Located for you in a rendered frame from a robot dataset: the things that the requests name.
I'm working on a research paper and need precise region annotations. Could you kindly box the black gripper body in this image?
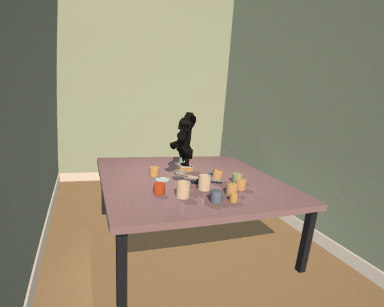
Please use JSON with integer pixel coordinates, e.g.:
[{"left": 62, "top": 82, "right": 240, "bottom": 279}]
[{"left": 177, "top": 138, "right": 193, "bottom": 154}]

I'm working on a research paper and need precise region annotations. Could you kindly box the white round disc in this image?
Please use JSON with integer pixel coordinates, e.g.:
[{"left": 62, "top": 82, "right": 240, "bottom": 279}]
[{"left": 155, "top": 177, "right": 170, "bottom": 182}]

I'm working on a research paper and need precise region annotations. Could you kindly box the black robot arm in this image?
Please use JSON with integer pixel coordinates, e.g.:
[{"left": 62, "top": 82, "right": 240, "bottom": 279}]
[{"left": 170, "top": 112, "right": 196, "bottom": 166}]

